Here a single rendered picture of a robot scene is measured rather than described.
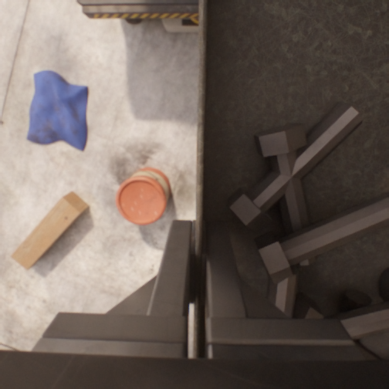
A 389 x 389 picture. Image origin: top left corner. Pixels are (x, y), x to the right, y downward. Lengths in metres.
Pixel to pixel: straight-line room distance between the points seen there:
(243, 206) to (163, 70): 1.06
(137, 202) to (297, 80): 0.92
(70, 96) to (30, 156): 0.33
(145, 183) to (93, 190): 0.34
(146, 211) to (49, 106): 0.59
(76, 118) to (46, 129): 0.13
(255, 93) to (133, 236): 1.20
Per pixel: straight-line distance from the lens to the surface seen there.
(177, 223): 0.15
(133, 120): 1.20
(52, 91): 1.28
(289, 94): 0.17
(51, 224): 1.32
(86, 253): 1.44
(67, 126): 1.26
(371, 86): 0.19
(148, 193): 1.03
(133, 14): 0.91
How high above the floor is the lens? 1.17
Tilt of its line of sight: 74 degrees down
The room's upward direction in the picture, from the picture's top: 176 degrees counter-clockwise
